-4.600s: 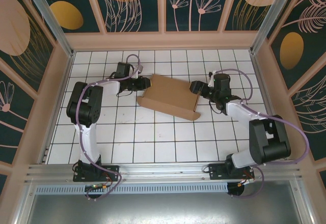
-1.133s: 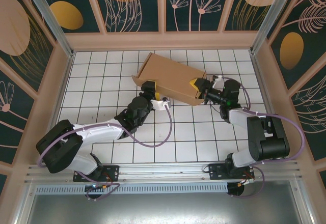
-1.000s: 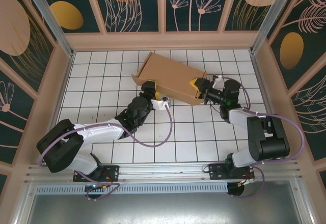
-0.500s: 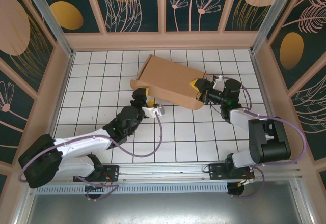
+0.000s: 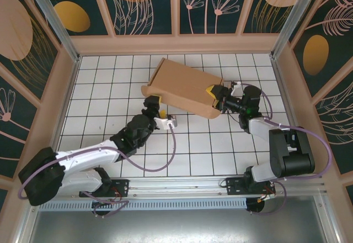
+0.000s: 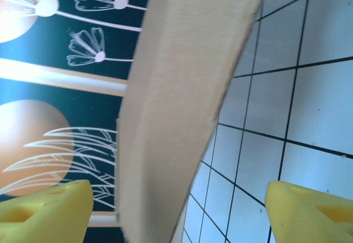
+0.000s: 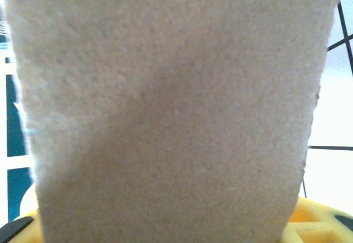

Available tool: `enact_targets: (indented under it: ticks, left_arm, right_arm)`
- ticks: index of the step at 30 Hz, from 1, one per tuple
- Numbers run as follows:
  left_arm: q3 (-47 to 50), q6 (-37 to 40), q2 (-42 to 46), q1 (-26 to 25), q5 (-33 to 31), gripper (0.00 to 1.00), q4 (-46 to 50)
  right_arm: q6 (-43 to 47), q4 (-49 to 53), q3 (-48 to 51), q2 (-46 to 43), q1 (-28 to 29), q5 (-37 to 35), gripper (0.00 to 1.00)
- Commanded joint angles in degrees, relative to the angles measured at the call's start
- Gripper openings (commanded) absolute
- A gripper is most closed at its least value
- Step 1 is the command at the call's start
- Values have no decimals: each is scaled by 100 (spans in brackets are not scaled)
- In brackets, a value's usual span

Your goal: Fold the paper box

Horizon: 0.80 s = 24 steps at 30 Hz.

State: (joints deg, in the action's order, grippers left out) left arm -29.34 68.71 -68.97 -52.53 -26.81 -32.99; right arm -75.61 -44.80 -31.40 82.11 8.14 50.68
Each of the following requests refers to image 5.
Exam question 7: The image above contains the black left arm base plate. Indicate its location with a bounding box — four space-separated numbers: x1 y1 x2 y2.
79 178 130 198

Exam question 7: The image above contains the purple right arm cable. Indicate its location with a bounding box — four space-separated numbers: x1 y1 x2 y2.
241 82 330 216

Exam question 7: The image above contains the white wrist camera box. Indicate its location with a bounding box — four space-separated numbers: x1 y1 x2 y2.
229 81 243 95
153 114 179 131

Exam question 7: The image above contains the aluminium table side rail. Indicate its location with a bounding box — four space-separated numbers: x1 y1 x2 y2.
41 56 81 178
270 56 312 173

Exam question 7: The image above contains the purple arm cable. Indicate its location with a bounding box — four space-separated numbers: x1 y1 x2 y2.
241 82 330 216
18 124 177 218

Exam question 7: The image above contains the grey slotted cable duct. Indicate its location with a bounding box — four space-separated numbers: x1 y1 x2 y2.
41 198 248 212

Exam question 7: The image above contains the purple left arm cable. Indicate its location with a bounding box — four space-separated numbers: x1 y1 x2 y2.
18 124 177 218

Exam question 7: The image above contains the grey metal sheet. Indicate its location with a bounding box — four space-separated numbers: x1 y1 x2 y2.
16 196 341 243

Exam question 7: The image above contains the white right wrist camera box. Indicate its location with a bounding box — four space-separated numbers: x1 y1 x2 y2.
229 81 243 95

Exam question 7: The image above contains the aluminium frame post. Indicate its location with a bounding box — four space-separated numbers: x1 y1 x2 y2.
269 0 325 60
23 0 81 63

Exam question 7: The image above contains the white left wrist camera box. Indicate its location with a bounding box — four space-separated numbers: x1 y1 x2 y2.
153 114 179 131

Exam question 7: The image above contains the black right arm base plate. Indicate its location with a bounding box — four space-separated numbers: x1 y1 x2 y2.
225 177 276 198

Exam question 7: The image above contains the brown cardboard box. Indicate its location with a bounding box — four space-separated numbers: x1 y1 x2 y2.
140 57 226 119

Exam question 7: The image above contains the aluminium mounting rail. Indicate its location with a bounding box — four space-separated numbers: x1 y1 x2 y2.
26 173 328 199

